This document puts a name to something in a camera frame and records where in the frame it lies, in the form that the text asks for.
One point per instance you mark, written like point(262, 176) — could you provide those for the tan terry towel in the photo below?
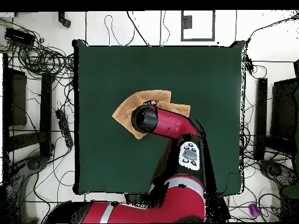
point(149, 95)

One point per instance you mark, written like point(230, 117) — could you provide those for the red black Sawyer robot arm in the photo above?
point(168, 123)

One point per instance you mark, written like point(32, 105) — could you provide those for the dark green table cloth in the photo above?
point(105, 70)

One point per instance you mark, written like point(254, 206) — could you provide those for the dark grey square plate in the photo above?
point(186, 22)

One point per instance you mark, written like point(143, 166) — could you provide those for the long black power strip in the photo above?
point(64, 128)

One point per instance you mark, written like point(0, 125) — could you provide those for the black plug adapter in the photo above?
point(249, 65)

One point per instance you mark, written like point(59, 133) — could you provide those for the black stand bar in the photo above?
point(261, 116)
point(45, 112)

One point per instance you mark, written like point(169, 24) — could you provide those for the black angled object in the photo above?
point(64, 21)

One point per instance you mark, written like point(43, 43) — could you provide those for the black cabinet panel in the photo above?
point(18, 98)
point(285, 107)

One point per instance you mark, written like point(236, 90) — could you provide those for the grey chair base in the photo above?
point(275, 170)
point(35, 163)

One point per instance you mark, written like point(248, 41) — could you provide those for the purple object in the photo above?
point(254, 210)

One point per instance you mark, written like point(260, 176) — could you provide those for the black rectangular box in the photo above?
point(19, 36)

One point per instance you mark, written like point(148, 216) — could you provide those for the grey rectangular frame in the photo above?
point(182, 35)

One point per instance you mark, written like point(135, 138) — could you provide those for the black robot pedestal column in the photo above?
point(135, 199)

